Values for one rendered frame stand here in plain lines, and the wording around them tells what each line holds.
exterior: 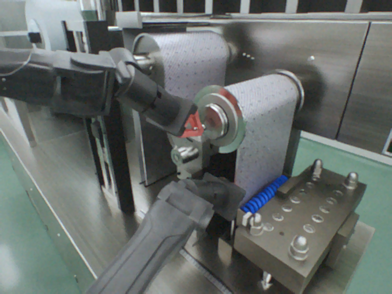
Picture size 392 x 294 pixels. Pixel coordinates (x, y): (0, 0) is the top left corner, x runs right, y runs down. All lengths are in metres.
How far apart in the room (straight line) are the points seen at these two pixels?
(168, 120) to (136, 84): 0.09
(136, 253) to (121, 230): 0.49
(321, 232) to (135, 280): 0.45
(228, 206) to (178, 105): 0.22
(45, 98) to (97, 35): 0.30
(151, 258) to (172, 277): 0.37
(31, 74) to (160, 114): 0.18
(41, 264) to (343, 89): 1.95
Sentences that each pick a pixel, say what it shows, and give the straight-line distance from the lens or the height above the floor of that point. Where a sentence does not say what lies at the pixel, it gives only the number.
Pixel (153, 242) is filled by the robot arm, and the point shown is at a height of 1.22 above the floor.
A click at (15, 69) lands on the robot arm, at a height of 1.39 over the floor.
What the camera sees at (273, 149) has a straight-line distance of 0.66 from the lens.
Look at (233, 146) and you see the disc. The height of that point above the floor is 1.21.
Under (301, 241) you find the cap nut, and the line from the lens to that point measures 0.53.
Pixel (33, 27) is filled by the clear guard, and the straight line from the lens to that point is 1.33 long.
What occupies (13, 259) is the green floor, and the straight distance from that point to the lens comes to 2.19.
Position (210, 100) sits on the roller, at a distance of 0.52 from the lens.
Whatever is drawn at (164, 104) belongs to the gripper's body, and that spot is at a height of 1.32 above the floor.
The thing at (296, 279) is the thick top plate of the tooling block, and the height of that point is 1.01.
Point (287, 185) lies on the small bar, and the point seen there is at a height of 1.05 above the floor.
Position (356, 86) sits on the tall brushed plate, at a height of 1.30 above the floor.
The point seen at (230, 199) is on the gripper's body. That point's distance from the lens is 0.51.
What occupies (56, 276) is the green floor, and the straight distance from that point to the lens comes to 1.95.
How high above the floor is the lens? 1.44
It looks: 28 degrees down
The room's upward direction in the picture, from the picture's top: straight up
